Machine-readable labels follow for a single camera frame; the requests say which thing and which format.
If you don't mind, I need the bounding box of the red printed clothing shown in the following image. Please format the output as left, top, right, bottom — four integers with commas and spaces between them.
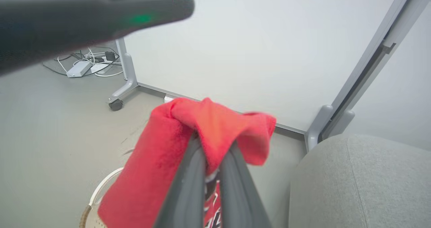
98, 97, 277, 228

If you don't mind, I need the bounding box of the white power adapter box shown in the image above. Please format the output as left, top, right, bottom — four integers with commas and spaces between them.
66, 60, 93, 78

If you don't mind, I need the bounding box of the white cable bundle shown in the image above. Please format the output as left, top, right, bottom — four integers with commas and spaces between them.
57, 47, 124, 78

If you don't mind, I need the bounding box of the white power strip with cables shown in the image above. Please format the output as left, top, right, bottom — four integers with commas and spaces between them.
43, 45, 121, 77

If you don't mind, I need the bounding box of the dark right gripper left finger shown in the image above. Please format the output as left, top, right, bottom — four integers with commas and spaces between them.
154, 133, 206, 228

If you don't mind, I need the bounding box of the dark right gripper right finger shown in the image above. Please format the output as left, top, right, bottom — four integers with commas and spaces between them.
219, 141, 272, 228

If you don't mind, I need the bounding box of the cream perforated laundry basket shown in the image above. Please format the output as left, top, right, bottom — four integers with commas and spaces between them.
79, 167, 125, 228

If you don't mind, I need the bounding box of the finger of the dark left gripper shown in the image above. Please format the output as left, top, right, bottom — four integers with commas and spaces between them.
0, 0, 195, 76

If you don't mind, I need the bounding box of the grey sofa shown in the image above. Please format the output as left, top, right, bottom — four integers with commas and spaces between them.
289, 134, 431, 228

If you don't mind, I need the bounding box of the white partition panel grey frame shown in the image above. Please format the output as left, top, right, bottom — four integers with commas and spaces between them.
320, 0, 431, 152
108, 0, 416, 153

